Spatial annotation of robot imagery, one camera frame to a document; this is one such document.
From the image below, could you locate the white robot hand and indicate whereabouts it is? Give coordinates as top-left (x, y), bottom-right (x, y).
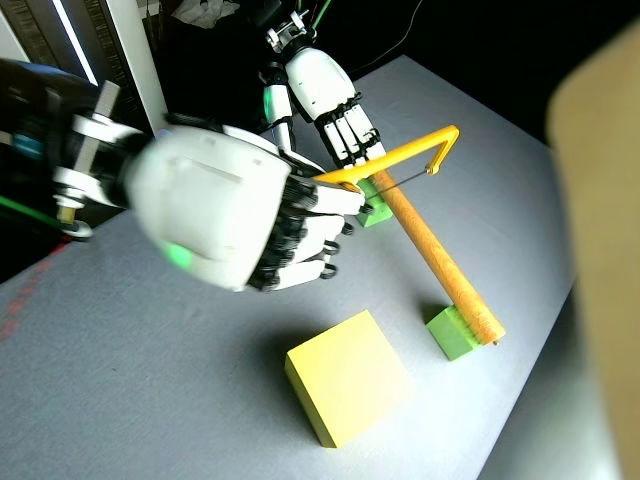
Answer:
top-left (258, 45), bottom-right (389, 176)
top-left (122, 124), bottom-right (369, 294)

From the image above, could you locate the white frame post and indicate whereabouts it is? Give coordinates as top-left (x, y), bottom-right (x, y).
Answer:
top-left (0, 0), bottom-right (169, 131)

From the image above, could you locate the grey tablecloth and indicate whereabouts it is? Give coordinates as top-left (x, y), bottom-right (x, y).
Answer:
top-left (0, 54), bottom-right (601, 480)

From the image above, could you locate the blurred tan board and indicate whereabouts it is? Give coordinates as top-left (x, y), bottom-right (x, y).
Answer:
top-left (547, 19), bottom-right (640, 480)

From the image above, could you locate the yellow wooden cube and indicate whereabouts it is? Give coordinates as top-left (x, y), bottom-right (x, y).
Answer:
top-left (284, 309), bottom-right (419, 450)

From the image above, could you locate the yellow toy hacksaw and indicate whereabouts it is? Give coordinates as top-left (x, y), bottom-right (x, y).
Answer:
top-left (312, 124), bottom-right (461, 194)

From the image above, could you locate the crumpled white cloth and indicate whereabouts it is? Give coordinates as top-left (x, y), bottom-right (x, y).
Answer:
top-left (172, 0), bottom-right (241, 29)

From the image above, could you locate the green wooden support block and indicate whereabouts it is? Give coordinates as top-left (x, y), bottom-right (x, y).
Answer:
top-left (355, 177), bottom-right (394, 229)
top-left (425, 305), bottom-right (484, 362)

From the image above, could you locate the wooden dowel rod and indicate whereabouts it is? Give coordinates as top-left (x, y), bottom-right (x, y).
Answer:
top-left (369, 169), bottom-right (506, 348)

